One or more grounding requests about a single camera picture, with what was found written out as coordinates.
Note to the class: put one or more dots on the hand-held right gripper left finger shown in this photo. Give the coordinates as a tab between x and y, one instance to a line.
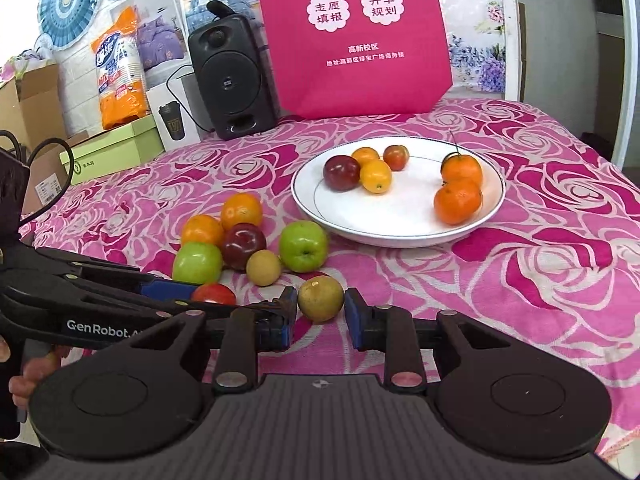
286	327

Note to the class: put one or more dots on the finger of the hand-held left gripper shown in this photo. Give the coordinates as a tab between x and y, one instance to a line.
150	305
165	290

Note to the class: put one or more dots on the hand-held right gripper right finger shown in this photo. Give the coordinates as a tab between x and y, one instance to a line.
356	325

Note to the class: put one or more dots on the tan round fruit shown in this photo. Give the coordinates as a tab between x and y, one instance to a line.
320	298

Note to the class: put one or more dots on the red tomato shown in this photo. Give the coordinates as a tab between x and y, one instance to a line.
214	294

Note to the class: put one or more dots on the small tan longan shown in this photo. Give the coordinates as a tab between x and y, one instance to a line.
263	267

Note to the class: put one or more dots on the dark red plum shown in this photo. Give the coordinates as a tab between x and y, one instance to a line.
243	246
341	172

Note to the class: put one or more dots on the white plate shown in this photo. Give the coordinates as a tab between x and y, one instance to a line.
400	210

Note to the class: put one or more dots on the small yellow orange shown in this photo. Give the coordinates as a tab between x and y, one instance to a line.
376	177
365	154

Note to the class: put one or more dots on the small red green apple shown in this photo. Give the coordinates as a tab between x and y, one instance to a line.
396	157

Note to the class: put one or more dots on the tangerine with stem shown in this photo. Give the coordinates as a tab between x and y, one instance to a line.
462	170

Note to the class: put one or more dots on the person's left hand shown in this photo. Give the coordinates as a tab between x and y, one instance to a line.
35	375

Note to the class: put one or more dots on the green shoebox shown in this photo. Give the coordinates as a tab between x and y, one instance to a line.
115	152

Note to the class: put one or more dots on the orange paper cup packet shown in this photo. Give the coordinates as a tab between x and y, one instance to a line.
122	100

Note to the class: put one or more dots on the white box with cup print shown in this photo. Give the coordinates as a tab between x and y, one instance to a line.
156	95

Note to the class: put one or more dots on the pink rose tablecloth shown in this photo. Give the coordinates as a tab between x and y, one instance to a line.
550	260

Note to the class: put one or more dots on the cardboard box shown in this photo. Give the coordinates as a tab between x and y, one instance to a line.
40	110

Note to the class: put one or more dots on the black speaker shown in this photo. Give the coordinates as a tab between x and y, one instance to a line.
230	80

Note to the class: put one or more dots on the magenta tote bag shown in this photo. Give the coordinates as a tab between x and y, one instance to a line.
350	80

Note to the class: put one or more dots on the purple bedding poster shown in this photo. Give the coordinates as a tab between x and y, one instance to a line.
160	35

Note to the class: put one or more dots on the black microphone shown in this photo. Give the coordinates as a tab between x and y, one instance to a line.
220	8

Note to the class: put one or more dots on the blue paper fan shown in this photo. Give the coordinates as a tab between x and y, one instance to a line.
70	0

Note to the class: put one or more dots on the floral wall poster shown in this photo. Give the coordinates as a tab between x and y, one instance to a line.
480	35

